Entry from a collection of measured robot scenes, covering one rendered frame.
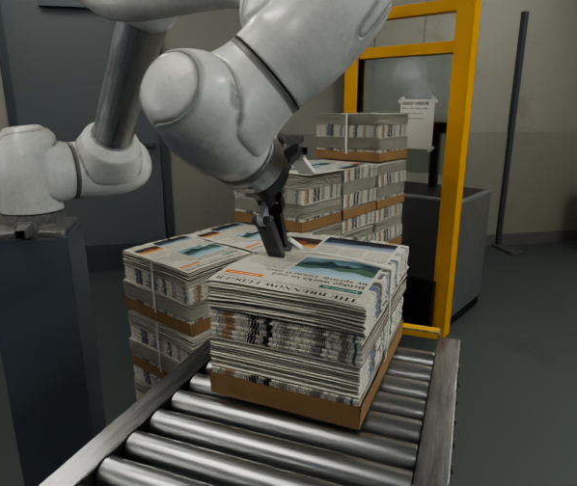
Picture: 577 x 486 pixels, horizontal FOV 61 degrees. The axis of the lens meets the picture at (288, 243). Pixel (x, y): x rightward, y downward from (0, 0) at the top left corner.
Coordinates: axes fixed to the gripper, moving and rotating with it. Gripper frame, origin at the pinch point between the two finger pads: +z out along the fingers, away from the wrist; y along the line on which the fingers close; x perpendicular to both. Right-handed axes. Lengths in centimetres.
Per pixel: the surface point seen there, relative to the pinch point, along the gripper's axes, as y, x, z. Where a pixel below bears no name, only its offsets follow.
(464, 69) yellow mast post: -122, 18, 162
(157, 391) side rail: 36.2, -24.5, 7.1
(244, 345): 24.7, -7.6, 4.8
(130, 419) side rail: 40.3, -23.8, -0.8
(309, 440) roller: 38.1, 6.0, 7.0
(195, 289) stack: 13, -51, 60
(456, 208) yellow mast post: -59, 21, 196
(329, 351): 23.0, 8.3, 2.7
